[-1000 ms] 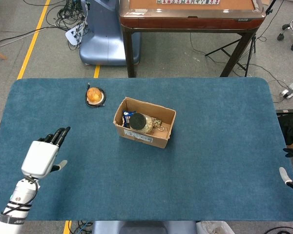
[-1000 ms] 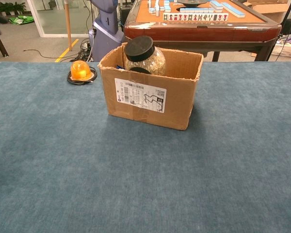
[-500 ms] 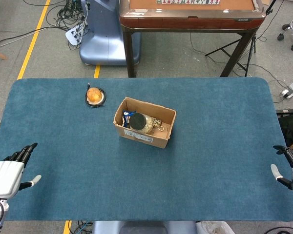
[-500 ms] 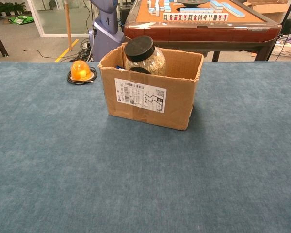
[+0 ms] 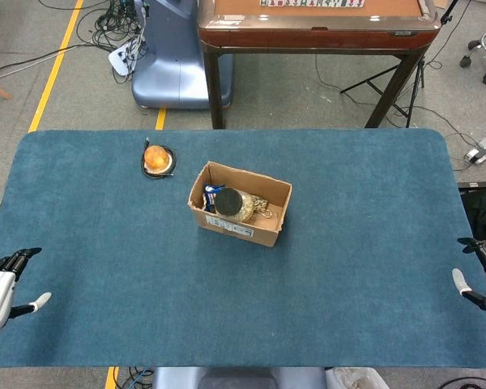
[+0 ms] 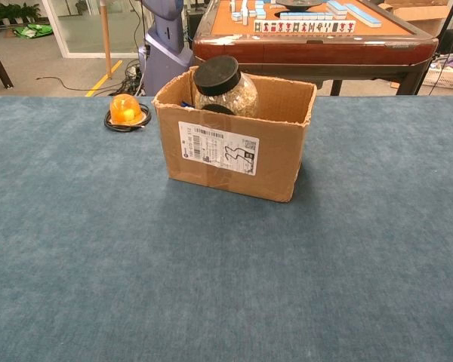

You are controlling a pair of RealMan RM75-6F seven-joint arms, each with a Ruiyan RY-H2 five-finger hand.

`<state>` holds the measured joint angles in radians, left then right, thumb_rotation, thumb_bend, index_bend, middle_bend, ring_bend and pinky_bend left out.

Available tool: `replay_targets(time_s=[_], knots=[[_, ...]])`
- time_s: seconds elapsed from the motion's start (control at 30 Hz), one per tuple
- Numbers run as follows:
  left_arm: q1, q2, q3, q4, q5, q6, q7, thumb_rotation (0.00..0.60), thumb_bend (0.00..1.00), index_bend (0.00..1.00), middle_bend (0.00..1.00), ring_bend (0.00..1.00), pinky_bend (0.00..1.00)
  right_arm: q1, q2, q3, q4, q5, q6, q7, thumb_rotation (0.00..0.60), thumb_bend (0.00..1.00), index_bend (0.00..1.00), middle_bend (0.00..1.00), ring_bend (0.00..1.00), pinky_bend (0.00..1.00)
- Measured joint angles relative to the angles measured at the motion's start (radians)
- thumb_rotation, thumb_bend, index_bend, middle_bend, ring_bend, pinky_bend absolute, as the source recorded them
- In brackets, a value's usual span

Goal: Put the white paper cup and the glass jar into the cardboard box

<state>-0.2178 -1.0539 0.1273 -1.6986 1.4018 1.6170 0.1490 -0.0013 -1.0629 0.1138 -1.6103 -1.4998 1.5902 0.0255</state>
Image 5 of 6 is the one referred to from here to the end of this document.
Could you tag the grey-blue robot torso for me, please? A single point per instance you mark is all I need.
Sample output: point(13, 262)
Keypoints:
point(235, 379)

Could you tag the brown mahjong table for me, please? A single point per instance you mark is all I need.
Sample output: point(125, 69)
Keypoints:
point(308, 38)

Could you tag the white floor power strip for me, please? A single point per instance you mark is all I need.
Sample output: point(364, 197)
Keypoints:
point(484, 148)

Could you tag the blue snack packet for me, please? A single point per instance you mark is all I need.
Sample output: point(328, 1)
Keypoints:
point(210, 192)

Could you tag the open cardboard box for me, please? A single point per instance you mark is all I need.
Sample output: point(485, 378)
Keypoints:
point(243, 233)

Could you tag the glass jar with black lid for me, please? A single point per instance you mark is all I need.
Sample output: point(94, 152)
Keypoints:
point(227, 202)

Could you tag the white power strip with plugs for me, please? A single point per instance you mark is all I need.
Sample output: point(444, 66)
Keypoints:
point(119, 61)

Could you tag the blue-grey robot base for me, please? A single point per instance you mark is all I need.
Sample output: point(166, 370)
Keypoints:
point(174, 69)

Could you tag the blue felt table mat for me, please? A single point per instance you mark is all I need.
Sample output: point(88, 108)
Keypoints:
point(328, 283)

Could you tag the face-up mahjong tile row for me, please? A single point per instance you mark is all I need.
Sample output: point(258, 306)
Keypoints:
point(308, 3)

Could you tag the black tripod stand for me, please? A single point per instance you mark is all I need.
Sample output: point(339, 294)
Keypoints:
point(421, 75)

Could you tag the white plastic bag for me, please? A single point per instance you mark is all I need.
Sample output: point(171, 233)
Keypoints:
point(356, 379)

